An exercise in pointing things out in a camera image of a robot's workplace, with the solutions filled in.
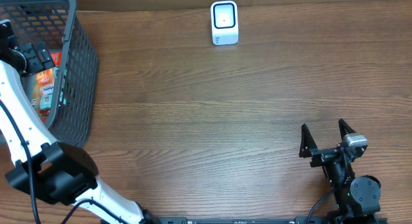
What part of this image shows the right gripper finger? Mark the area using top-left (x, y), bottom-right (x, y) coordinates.
top-left (338, 118), bottom-right (356, 142)
top-left (299, 124), bottom-right (318, 158)

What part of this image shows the long orange pasta packet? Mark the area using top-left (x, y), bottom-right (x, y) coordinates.
top-left (32, 51), bottom-right (62, 123)

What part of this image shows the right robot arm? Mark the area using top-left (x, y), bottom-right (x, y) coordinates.
top-left (299, 119), bottom-right (387, 223)

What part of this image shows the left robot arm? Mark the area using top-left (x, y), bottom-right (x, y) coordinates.
top-left (1, 19), bottom-right (159, 224)

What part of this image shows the white barcode scanner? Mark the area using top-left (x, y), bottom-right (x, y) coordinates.
top-left (210, 0), bottom-right (239, 46)

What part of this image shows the grey plastic mesh basket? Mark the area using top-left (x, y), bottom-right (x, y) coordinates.
top-left (1, 0), bottom-right (98, 147)

